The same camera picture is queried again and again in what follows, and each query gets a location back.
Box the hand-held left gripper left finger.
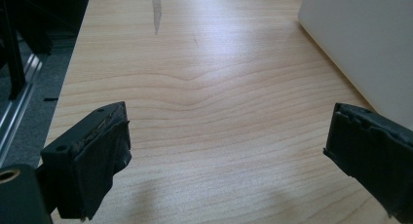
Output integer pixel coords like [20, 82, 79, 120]
[36, 100, 132, 222]

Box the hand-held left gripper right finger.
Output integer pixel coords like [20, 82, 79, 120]
[322, 102, 413, 224]

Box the white box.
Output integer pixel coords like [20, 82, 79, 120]
[297, 0, 413, 131]

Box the black metal stand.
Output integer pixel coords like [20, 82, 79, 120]
[0, 0, 55, 101]

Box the aluminium rail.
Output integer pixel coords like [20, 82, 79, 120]
[0, 53, 45, 168]

